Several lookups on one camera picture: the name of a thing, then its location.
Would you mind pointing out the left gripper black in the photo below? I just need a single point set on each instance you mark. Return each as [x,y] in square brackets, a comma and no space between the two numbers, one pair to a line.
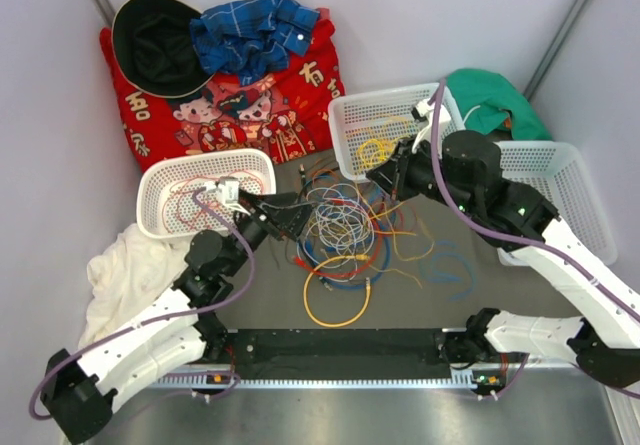
[283,217]

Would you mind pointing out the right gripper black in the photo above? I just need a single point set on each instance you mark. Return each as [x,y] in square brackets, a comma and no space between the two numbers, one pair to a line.
[403,160]

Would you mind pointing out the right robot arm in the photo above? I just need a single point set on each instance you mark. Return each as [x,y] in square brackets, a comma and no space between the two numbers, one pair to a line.
[463,171]

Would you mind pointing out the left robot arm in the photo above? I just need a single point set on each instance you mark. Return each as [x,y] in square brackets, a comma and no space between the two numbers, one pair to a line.
[81,391]

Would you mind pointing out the white rectangular basket, middle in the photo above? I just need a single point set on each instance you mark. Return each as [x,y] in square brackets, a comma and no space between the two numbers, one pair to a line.
[365,127]

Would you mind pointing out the white rectangular basket, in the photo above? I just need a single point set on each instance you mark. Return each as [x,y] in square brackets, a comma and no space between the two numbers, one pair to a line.
[365,127]
[558,172]

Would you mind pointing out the red printed cloth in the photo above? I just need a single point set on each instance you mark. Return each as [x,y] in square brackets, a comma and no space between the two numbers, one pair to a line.
[284,114]

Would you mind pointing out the white oval perforated basket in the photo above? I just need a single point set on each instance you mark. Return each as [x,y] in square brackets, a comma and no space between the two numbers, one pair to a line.
[171,195]

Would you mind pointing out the green cloth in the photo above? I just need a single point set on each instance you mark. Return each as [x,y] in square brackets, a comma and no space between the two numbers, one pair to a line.
[488,102]

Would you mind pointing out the white cloth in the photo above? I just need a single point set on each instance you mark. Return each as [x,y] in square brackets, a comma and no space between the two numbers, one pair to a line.
[127,277]

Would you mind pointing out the white rectangular basket, right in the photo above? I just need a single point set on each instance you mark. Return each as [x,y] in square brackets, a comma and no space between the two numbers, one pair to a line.
[558,172]

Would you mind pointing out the blue plaid shirt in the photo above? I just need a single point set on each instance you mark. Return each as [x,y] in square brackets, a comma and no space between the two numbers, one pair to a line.
[252,38]

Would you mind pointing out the black hat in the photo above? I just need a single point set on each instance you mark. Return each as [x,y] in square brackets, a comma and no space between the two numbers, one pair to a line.
[153,47]

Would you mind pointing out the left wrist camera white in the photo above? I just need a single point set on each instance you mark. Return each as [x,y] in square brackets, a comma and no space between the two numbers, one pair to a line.
[227,191]

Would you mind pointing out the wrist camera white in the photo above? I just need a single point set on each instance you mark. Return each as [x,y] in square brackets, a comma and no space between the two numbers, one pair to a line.
[227,191]
[423,112]

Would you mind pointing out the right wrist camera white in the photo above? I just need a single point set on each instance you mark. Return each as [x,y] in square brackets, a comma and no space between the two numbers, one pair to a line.
[423,112]

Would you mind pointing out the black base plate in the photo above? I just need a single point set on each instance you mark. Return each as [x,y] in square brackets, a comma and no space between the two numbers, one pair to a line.
[336,354]

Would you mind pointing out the grey corner post right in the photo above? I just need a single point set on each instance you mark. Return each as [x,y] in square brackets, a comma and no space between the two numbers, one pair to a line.
[567,26]

